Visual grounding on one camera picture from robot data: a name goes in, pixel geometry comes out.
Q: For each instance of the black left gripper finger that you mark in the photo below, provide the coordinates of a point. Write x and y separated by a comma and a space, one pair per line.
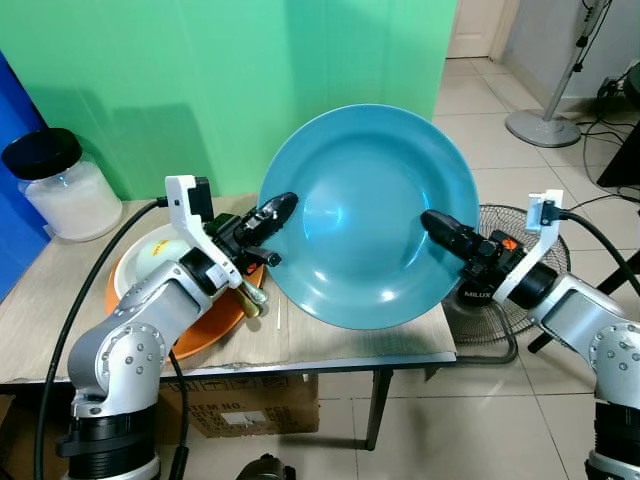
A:
276, 212

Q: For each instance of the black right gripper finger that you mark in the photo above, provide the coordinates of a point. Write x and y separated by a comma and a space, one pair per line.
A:
448, 236

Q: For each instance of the large teal plate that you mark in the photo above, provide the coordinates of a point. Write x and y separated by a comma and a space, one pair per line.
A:
368, 215

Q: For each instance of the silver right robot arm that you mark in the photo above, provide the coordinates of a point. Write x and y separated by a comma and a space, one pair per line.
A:
595, 340

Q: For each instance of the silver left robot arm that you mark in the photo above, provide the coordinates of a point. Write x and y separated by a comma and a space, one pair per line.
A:
130, 340

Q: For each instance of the black floor fan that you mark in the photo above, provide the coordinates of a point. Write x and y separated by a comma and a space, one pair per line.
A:
490, 225

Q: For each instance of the gold cutlery piece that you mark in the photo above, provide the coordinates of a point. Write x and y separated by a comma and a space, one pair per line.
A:
250, 298

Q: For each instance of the white plate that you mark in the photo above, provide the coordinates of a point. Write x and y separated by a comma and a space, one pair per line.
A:
145, 260

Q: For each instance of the orange plate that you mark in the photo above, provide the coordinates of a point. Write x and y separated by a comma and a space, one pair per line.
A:
205, 335

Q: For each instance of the grey standing fan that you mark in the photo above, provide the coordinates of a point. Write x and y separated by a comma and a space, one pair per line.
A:
545, 128

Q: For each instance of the green backdrop screen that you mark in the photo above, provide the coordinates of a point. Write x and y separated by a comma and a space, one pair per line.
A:
200, 80

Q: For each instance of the brown cardboard box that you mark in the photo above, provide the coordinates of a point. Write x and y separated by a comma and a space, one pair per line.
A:
240, 405

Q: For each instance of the clear jar with black lid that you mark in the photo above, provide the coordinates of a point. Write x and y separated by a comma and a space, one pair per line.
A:
70, 195

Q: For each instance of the black side table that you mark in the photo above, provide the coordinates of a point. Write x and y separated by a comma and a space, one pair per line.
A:
625, 150

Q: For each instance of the cream door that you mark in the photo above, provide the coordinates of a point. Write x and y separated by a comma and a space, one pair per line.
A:
478, 25

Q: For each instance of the blue backdrop screen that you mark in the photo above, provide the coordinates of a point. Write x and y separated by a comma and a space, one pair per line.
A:
15, 200

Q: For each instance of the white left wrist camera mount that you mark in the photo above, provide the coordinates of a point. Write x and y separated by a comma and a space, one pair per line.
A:
186, 205

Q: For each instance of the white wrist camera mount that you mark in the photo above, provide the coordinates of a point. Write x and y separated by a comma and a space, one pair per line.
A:
545, 220
186, 205

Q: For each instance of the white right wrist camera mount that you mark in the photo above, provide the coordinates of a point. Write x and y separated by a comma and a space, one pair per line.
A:
545, 220

